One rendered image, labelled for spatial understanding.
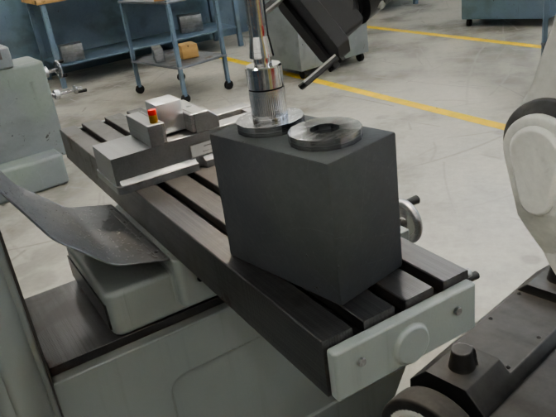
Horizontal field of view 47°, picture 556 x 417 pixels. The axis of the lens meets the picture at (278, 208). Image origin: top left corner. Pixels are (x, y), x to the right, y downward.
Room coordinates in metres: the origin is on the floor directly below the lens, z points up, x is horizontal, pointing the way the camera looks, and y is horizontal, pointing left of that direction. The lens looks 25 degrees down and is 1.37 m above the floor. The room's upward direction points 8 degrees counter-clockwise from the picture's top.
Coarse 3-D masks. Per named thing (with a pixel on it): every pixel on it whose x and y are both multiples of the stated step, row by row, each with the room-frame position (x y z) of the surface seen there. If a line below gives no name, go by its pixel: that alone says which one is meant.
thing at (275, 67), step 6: (276, 60) 0.82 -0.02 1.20; (246, 66) 0.82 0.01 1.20; (252, 66) 0.81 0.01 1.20; (258, 66) 0.80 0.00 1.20; (264, 66) 0.80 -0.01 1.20; (270, 66) 0.80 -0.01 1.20; (276, 66) 0.80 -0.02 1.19; (246, 72) 0.81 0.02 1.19; (252, 72) 0.80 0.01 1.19; (258, 72) 0.79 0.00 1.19; (264, 72) 0.79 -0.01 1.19; (270, 72) 0.79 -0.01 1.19; (276, 72) 0.80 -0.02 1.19
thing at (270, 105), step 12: (252, 84) 0.80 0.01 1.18; (264, 84) 0.79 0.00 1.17; (276, 84) 0.80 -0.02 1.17; (252, 96) 0.80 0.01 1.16; (264, 96) 0.79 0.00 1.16; (276, 96) 0.79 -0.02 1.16; (252, 108) 0.80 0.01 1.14; (264, 108) 0.79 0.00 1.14; (276, 108) 0.79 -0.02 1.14; (264, 120) 0.79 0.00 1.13; (276, 120) 0.79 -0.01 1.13
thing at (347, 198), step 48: (240, 144) 0.77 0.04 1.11; (288, 144) 0.74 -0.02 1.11; (336, 144) 0.69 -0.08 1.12; (384, 144) 0.71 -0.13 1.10; (240, 192) 0.78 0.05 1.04; (288, 192) 0.71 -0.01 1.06; (336, 192) 0.66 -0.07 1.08; (384, 192) 0.71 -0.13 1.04; (240, 240) 0.80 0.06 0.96; (288, 240) 0.72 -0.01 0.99; (336, 240) 0.66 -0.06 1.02; (384, 240) 0.71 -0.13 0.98; (336, 288) 0.66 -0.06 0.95
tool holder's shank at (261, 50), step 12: (252, 0) 0.80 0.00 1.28; (252, 12) 0.80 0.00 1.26; (264, 12) 0.81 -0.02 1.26; (252, 24) 0.80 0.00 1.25; (264, 24) 0.81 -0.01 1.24; (252, 36) 0.81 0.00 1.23; (264, 36) 0.80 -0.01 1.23; (252, 48) 0.81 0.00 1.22; (264, 48) 0.80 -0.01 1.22; (264, 60) 0.80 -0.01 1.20
